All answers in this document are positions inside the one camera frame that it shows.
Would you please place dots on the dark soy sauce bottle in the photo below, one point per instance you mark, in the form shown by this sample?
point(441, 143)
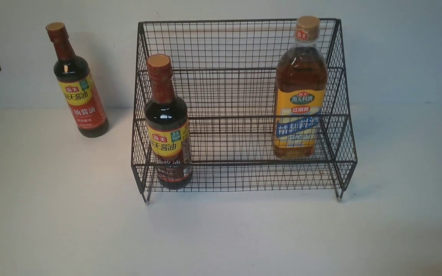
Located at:
point(168, 126)

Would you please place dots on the light soy sauce bottle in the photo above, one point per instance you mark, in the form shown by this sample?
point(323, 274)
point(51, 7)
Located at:
point(76, 82)

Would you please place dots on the yellow-label cooking wine bottle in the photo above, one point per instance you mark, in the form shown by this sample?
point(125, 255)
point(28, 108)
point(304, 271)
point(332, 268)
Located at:
point(300, 88)

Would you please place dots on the black wire mesh shelf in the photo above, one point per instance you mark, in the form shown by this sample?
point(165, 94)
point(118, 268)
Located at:
point(225, 72)

